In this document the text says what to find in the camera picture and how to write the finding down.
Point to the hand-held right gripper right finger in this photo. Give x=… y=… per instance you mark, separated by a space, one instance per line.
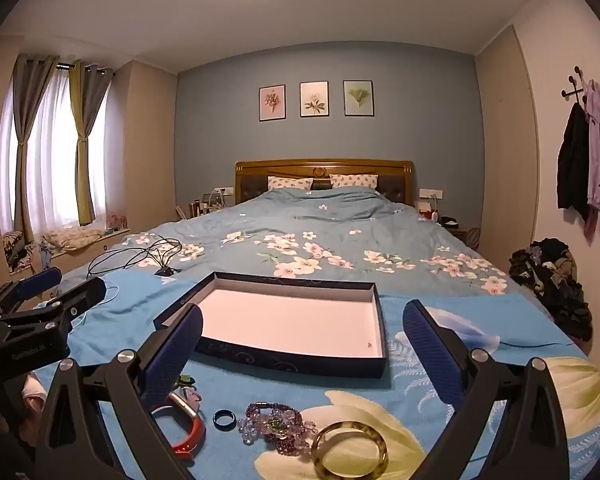
x=430 y=355

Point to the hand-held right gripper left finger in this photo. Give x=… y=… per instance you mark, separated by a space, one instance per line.
x=177 y=360

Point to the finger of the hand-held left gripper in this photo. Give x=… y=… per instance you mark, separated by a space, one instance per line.
x=37 y=281
x=82 y=294

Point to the pale translucent charm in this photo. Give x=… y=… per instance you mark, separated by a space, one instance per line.
x=193 y=398

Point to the orange smart watch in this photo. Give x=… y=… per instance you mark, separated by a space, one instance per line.
x=192 y=432

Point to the dark blue cardboard box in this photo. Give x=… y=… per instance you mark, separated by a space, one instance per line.
x=290 y=317

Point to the amber green bangle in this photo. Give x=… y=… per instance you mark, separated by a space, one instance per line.
x=320 y=447

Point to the person's left forearm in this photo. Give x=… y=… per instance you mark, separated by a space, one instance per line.
x=31 y=394

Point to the patterned folded cloth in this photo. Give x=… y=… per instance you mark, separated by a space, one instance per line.
x=16 y=250

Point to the blue blanket with large flowers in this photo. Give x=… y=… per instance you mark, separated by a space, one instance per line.
x=480 y=310

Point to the white sheer curtain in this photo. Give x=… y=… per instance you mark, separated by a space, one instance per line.
x=55 y=160

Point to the bedside table with items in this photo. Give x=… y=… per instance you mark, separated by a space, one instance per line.
x=437 y=215

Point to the pile of dark clothes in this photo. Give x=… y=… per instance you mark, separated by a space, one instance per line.
x=555 y=280

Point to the bedside clutter of bottles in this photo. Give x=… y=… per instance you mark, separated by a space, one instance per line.
x=205 y=206

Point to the grey green curtain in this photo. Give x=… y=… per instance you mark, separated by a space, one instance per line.
x=27 y=110
x=87 y=125

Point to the floral blue duvet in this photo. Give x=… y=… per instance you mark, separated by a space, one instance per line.
x=330 y=220

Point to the patterned white pillow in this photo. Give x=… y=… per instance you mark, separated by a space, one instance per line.
x=290 y=183
x=354 y=181

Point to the wooden headboard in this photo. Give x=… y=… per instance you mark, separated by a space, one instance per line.
x=325 y=167

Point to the black jacket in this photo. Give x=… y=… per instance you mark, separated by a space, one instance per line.
x=572 y=160

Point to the framed green leaf picture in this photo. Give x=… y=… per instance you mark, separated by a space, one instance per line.
x=358 y=98

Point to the framed pink flower picture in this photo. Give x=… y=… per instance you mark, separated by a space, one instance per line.
x=272 y=103

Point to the framed white flower picture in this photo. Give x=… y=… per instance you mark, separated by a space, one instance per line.
x=314 y=99

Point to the black coat rack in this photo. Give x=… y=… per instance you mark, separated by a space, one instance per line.
x=575 y=85

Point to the white wall socket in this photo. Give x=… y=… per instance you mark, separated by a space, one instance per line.
x=430 y=193
x=224 y=190

